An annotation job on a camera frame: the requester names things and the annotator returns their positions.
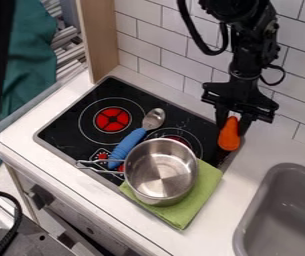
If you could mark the orange toy carrot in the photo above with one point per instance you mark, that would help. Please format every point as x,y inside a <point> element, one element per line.
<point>229,134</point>

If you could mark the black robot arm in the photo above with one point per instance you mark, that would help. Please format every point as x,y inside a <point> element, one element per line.
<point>248,26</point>

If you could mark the toy sink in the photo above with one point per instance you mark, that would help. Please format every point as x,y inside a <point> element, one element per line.
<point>283,213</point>

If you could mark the green cloth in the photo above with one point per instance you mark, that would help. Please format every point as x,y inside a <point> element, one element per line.
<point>190,203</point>

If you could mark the silver pot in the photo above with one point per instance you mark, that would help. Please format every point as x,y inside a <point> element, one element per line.
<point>161,171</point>

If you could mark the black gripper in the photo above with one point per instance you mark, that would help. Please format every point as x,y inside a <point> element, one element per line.
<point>239,96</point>

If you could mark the toy stove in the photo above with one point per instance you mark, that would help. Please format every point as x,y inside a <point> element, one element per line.
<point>114,120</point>

